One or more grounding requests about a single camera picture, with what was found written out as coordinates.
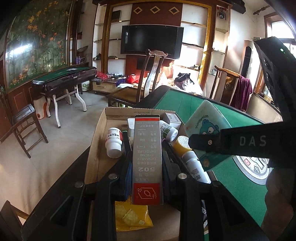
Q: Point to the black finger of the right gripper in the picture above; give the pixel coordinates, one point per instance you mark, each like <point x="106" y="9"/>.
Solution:
<point x="207" y="143"/>

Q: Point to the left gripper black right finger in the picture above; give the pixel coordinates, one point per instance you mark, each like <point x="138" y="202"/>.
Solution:
<point x="168" y="176"/>

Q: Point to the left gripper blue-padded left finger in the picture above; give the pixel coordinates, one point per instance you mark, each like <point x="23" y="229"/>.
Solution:
<point x="128" y="177"/>

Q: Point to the grey 502 glue box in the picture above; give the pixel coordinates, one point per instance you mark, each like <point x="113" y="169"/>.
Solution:
<point x="147" y="177"/>

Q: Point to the large white plastic bottle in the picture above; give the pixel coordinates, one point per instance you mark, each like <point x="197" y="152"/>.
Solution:
<point x="195" y="167"/>

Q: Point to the teal cartoon packet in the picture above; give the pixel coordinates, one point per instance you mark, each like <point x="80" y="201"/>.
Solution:
<point x="207" y="120"/>

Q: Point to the yellow snack packet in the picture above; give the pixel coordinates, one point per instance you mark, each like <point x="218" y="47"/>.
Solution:
<point x="129" y="217"/>

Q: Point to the white bottle green label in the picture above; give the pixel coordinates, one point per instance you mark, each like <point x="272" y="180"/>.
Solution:
<point x="167" y="131"/>

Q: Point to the white medicine bottle red label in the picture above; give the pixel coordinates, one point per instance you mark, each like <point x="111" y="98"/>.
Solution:
<point x="113" y="143"/>

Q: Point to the small white carton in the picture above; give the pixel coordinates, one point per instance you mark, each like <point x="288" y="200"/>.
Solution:
<point x="172" y="119"/>

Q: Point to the person's right hand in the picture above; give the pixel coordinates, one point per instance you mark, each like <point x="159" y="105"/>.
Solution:
<point x="279" y="211"/>

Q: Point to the brown cardboard box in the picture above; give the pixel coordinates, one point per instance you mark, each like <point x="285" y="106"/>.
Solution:
<point x="166" y="219"/>

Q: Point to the purple cloth on chair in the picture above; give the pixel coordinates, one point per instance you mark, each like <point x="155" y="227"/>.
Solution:
<point x="242" y="94"/>

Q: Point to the wooden chair with cloth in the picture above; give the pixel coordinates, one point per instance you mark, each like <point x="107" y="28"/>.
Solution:
<point x="229" y="85"/>

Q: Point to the wooden chair near television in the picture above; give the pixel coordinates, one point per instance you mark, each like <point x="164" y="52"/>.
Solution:
<point x="130" y="96"/>

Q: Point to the dark wooden side chair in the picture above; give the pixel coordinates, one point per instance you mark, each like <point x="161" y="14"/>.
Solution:
<point x="24" y="123"/>

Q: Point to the folding mahjong table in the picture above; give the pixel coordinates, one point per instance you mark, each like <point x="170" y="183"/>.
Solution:
<point x="63" y="83"/>

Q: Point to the black flat screen television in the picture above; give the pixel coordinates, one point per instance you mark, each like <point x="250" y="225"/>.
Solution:
<point x="137" y="39"/>

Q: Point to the floral wall painting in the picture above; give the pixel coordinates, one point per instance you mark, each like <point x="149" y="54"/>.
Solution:
<point x="36" y="42"/>

